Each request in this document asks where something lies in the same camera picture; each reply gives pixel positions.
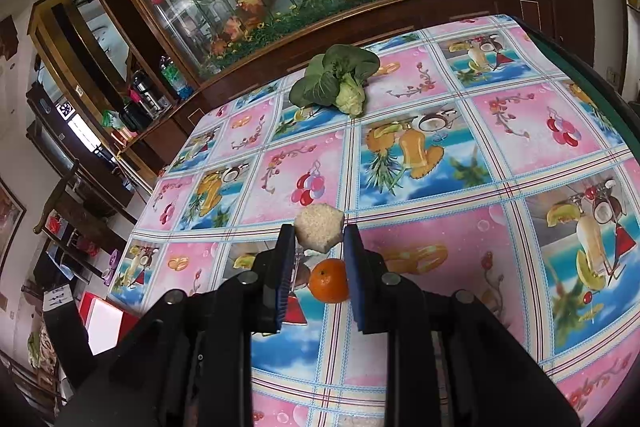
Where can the green label water bottle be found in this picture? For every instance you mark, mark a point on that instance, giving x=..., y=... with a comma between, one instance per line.
x=175, y=77

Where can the steel thermos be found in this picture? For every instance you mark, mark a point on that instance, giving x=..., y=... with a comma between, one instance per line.
x=142, y=89

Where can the red box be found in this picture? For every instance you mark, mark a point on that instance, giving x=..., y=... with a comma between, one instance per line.
x=102, y=322

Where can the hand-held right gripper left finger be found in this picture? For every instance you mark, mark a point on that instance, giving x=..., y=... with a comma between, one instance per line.
x=281, y=279

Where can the green bag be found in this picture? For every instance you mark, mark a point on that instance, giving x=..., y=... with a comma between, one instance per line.
x=110, y=119

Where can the orange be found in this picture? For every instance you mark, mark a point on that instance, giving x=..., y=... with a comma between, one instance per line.
x=328, y=283

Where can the fruit print tablecloth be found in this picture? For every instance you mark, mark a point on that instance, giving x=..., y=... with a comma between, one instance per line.
x=425, y=147

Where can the green bok choy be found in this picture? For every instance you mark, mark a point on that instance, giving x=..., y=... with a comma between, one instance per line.
x=330, y=79

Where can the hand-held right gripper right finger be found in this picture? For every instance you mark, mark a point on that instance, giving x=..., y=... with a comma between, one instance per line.
x=357, y=282

